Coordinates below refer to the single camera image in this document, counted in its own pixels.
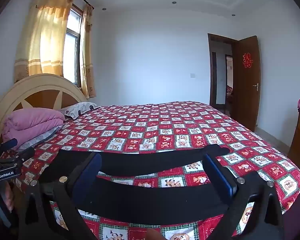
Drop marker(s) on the wide yellow curtain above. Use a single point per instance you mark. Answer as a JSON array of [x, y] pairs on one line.
[[43, 30]]

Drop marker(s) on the folded grey blanket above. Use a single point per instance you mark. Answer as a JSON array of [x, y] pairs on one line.
[[38, 138]]

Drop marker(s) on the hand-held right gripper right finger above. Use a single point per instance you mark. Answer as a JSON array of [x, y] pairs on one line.
[[218, 173]]

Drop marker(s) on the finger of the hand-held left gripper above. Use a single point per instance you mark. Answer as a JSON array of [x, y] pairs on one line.
[[25, 153], [8, 144]]

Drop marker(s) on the cream wooden headboard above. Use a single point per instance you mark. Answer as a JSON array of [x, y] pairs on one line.
[[37, 87]]

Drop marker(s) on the grey patterned pillow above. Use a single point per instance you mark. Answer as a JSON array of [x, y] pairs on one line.
[[77, 108]]

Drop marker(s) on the black pants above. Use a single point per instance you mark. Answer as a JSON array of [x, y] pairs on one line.
[[152, 160]]

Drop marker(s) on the folded pink blanket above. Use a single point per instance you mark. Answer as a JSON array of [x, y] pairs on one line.
[[32, 122]]

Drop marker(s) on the brown door frame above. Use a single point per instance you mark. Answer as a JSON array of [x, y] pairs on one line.
[[212, 70]]

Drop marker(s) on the narrow yellow curtain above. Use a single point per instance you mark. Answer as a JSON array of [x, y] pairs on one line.
[[87, 52]]

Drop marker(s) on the red checked printed bedsheet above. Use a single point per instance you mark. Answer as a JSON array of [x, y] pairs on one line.
[[165, 127]]

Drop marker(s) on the wooden cabinet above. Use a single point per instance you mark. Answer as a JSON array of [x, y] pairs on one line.
[[298, 137]]

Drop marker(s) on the person's left hand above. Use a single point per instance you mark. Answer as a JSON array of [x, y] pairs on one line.
[[7, 195]]

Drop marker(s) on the red paper door decoration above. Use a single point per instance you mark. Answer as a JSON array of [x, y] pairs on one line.
[[247, 60]]

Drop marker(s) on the window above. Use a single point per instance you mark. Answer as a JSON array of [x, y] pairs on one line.
[[72, 45]]

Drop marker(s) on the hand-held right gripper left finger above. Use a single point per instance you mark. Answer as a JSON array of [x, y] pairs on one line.
[[90, 173]]

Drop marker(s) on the brown wooden door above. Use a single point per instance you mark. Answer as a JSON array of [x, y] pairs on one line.
[[247, 85]]

